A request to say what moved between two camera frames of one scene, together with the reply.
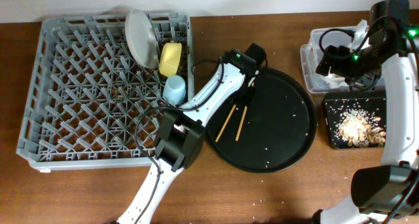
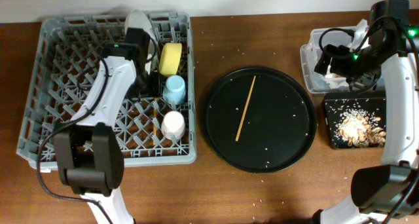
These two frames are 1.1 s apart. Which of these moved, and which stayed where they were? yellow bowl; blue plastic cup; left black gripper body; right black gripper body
Moved: left black gripper body
Stayed: yellow bowl; blue plastic cup; right black gripper body
